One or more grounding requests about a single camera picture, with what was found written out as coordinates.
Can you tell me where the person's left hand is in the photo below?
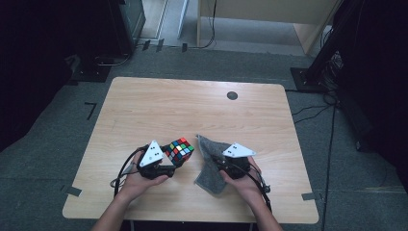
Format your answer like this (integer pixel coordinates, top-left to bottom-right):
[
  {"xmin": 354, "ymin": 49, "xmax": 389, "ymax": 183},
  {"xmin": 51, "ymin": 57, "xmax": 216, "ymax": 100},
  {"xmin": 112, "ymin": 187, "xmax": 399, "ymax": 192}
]
[{"xmin": 116, "ymin": 148, "xmax": 170, "ymax": 203}]

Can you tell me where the black hanging cable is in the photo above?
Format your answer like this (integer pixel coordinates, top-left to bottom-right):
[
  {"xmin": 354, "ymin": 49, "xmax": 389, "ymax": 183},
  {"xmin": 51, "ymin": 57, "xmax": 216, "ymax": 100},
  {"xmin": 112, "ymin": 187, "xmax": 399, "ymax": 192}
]
[{"xmin": 187, "ymin": 0, "xmax": 218, "ymax": 50}]

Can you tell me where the white leaning board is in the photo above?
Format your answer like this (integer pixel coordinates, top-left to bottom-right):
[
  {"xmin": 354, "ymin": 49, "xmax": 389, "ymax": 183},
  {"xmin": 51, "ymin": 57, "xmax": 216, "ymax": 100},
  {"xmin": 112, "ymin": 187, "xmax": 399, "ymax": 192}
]
[{"xmin": 176, "ymin": 0, "xmax": 191, "ymax": 40}]

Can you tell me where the multicoloured puzzle cube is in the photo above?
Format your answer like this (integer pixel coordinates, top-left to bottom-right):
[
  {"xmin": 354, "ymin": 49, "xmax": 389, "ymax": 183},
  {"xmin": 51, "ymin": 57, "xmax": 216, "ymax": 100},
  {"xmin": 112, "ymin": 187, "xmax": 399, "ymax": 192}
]
[{"xmin": 164, "ymin": 137, "xmax": 195, "ymax": 167}]

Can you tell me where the tangle of black cables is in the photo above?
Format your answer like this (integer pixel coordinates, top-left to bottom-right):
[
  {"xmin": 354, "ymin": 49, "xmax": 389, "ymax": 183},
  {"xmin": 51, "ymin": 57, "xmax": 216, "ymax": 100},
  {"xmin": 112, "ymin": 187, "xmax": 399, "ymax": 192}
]
[{"xmin": 320, "ymin": 49, "xmax": 344, "ymax": 97}]

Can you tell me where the black flat stand base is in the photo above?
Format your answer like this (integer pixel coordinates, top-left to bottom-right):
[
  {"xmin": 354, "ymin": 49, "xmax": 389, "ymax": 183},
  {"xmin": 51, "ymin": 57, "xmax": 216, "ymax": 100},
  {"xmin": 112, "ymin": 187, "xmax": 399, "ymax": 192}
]
[{"xmin": 68, "ymin": 54, "xmax": 113, "ymax": 85}]

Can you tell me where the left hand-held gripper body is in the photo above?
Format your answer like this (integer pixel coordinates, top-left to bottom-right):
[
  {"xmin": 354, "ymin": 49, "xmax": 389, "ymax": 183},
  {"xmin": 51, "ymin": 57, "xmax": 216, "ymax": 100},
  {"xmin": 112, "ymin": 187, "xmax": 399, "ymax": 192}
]
[{"xmin": 138, "ymin": 140, "xmax": 168, "ymax": 180}]

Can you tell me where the black looped floor cable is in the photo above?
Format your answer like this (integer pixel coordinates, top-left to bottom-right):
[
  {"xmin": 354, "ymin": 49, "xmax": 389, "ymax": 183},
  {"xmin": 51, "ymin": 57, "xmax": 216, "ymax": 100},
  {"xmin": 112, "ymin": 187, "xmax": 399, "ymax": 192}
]
[{"xmin": 93, "ymin": 52, "xmax": 133, "ymax": 67}]

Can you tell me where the right hand-held gripper black cable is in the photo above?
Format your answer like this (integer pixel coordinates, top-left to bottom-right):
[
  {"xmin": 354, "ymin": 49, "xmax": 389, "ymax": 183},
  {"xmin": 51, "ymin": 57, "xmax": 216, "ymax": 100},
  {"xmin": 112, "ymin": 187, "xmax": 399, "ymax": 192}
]
[{"xmin": 242, "ymin": 166, "xmax": 273, "ymax": 214}]

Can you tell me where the light wooden cabinet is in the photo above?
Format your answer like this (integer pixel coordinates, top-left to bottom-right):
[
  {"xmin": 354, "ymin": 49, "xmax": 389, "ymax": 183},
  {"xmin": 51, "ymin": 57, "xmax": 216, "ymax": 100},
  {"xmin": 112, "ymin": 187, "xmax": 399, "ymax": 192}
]
[{"xmin": 195, "ymin": 0, "xmax": 342, "ymax": 56}]

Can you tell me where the dark curtain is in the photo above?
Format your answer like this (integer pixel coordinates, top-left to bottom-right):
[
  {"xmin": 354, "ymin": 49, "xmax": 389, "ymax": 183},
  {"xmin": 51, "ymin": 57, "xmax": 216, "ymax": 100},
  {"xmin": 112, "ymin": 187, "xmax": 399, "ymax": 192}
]
[
  {"xmin": 0, "ymin": 0, "xmax": 119, "ymax": 153},
  {"xmin": 333, "ymin": 0, "xmax": 408, "ymax": 193}
]

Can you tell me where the long black floor cable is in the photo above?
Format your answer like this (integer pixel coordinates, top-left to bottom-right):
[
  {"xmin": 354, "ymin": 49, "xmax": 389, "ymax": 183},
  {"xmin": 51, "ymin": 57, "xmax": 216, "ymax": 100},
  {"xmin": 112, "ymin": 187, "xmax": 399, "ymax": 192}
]
[{"xmin": 319, "ymin": 102, "xmax": 339, "ymax": 231}]

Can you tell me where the left hand-held gripper black cable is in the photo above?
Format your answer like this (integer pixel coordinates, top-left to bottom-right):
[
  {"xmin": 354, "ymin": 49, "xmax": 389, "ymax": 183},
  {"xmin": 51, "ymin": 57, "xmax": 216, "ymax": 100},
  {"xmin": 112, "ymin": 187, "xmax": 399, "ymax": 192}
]
[{"xmin": 110, "ymin": 144, "xmax": 150, "ymax": 198}]

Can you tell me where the hand-held gripper black cable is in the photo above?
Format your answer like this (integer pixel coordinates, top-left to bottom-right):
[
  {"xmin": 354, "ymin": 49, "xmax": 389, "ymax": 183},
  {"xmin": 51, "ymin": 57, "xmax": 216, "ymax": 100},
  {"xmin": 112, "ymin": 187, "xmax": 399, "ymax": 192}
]
[
  {"xmin": 242, "ymin": 166, "xmax": 273, "ymax": 214},
  {"xmin": 110, "ymin": 144, "xmax": 150, "ymax": 198}
]

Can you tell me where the grey towel cloth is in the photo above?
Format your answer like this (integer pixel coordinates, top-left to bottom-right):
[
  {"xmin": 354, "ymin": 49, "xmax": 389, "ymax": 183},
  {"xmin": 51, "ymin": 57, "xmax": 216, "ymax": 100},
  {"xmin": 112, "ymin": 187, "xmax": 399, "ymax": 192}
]
[{"xmin": 193, "ymin": 134, "xmax": 233, "ymax": 195}]

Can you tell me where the person's right hand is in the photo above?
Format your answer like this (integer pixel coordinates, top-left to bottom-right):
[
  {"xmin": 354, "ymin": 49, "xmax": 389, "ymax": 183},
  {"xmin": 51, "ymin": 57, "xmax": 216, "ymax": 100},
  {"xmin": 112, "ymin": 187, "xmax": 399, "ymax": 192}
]
[{"xmin": 219, "ymin": 156, "xmax": 263, "ymax": 202}]

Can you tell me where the black metal stand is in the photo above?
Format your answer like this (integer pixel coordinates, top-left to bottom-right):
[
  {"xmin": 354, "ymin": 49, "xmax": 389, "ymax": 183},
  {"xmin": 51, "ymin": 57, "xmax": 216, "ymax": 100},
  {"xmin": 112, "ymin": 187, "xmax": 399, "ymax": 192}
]
[{"xmin": 290, "ymin": 0, "xmax": 367, "ymax": 94}]

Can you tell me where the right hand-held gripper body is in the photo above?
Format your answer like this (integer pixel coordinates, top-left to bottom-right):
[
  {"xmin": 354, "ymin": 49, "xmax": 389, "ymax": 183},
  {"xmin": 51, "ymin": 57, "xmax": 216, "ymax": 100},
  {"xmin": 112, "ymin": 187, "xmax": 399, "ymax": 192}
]
[{"xmin": 220, "ymin": 142, "xmax": 257, "ymax": 180}]

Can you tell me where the black cabinet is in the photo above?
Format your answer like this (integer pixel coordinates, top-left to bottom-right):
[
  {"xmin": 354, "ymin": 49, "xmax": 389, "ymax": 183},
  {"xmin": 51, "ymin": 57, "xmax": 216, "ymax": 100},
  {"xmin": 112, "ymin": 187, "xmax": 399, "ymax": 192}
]
[{"xmin": 107, "ymin": 0, "xmax": 147, "ymax": 57}]

